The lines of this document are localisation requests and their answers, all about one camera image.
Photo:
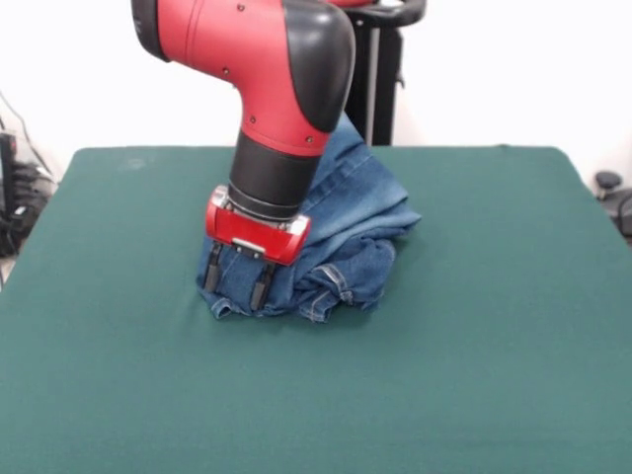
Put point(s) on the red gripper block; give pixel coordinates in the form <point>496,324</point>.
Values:
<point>257,237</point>

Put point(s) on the blue denim jeans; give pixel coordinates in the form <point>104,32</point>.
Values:
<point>355,222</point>

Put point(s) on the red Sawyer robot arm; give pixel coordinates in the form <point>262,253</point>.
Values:
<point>247,64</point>

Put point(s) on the dark green table cloth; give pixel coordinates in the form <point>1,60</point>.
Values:
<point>197,385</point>

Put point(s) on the black electronics box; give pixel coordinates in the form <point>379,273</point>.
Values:
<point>7,168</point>

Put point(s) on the black office chair base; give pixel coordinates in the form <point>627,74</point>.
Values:
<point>614,195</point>

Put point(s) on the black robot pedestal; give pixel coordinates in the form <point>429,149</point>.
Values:
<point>380,74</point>

